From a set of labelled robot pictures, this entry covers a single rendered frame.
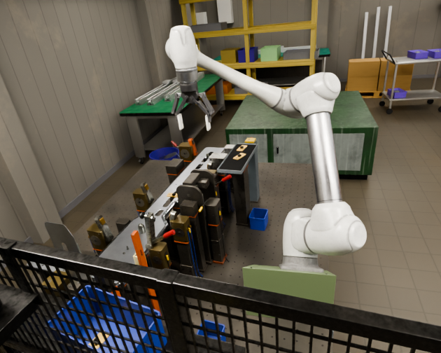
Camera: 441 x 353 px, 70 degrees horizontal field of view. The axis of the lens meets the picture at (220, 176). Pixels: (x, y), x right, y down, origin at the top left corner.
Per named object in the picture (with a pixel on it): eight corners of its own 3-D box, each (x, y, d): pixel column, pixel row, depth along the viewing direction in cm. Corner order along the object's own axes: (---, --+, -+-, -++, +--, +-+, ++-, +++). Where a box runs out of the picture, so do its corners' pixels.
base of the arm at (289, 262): (316, 270, 153) (316, 258, 154) (324, 272, 132) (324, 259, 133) (278, 266, 156) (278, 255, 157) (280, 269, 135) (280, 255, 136)
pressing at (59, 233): (75, 289, 124) (44, 220, 108) (99, 295, 120) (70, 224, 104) (74, 291, 124) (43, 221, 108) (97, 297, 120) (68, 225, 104)
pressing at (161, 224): (201, 147, 244) (201, 145, 243) (229, 148, 236) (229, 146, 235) (76, 279, 131) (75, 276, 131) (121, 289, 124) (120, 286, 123)
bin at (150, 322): (97, 310, 111) (86, 284, 105) (169, 340, 98) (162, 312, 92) (59, 352, 98) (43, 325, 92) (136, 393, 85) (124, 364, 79)
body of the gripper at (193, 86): (200, 78, 134) (203, 100, 139) (183, 79, 137) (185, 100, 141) (193, 82, 128) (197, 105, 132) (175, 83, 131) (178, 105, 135)
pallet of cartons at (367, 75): (414, 97, 615) (421, 59, 581) (344, 99, 652) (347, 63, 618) (404, 87, 688) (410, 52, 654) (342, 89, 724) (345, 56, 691)
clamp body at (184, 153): (186, 183, 256) (178, 141, 239) (201, 184, 251) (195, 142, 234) (181, 188, 249) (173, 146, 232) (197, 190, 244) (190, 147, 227)
